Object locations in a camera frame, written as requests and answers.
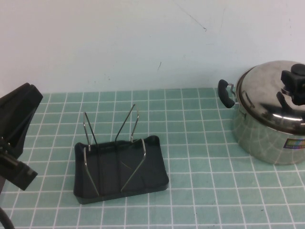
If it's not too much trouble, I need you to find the black tray wire lid rack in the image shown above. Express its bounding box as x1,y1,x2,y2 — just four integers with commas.
73,104,170,205

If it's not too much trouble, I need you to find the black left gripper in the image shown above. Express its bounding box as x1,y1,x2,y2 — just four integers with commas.
0,83,44,191

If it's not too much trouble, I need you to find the stainless steel pot, black handle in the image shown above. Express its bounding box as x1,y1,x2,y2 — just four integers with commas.
217,79,305,166

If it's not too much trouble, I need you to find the stainless steel pot lid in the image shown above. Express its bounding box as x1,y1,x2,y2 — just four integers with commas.
235,61,305,135

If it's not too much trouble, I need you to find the green checked tablecloth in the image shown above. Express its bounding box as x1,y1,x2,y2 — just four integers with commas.
0,88,305,229

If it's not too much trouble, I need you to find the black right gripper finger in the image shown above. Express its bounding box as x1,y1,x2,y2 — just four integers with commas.
281,70,305,95
291,94,305,107

